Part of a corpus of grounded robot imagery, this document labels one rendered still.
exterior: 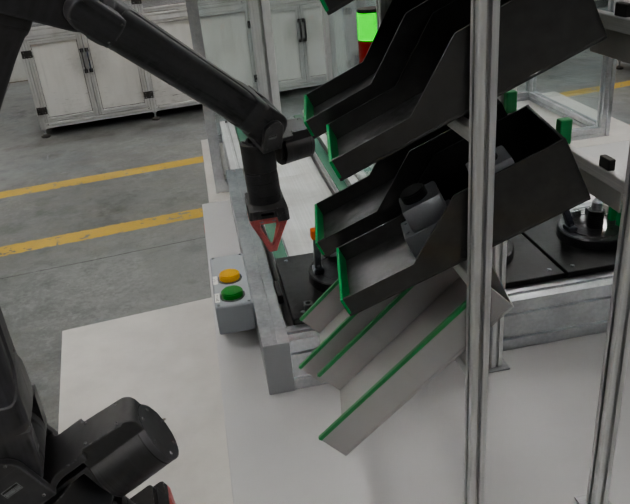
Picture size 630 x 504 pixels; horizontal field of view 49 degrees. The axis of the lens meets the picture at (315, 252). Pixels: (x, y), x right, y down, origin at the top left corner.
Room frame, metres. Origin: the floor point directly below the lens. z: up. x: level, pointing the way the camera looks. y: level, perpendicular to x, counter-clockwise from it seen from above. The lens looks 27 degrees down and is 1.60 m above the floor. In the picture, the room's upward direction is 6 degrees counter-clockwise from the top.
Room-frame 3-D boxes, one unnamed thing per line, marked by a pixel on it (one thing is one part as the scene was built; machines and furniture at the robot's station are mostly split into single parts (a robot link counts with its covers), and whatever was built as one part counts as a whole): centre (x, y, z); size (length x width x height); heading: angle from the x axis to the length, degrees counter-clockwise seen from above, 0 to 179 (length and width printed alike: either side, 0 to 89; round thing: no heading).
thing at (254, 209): (1.12, 0.08, 1.17); 0.10 x 0.07 x 0.07; 8
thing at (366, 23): (1.34, -0.14, 1.38); 0.05 x 0.05 x 0.05
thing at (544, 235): (1.21, -0.55, 1.01); 0.24 x 0.24 x 0.13; 8
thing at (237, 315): (1.19, 0.17, 0.93); 0.21 x 0.07 x 0.06; 8
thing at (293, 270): (1.14, -0.05, 0.96); 0.24 x 0.24 x 0.02; 8
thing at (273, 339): (1.39, 0.14, 0.91); 0.89 x 0.06 x 0.11; 8
